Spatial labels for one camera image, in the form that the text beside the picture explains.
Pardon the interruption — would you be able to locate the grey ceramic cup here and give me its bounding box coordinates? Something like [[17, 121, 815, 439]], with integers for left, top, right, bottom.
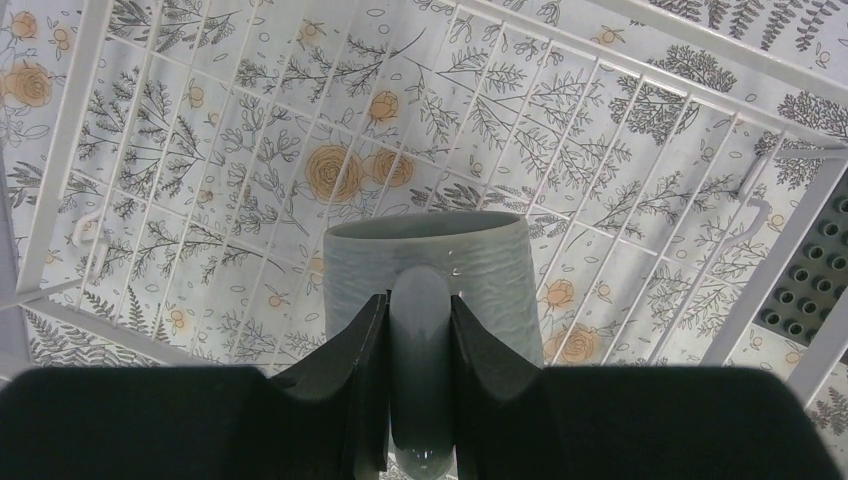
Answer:
[[321, 210, 546, 480]]

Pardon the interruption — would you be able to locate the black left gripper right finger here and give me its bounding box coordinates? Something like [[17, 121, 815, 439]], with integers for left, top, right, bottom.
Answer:
[[451, 298, 841, 479]]

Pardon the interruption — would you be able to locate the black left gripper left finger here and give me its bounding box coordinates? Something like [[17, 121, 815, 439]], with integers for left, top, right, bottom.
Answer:
[[1, 294, 389, 479]]

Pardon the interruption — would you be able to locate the white wire dish rack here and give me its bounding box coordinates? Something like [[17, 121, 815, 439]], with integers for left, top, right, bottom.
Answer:
[[0, 0, 848, 409]]

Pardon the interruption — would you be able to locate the grey lego baseplate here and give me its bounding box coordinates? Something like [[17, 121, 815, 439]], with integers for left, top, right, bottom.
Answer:
[[756, 179, 847, 346]]

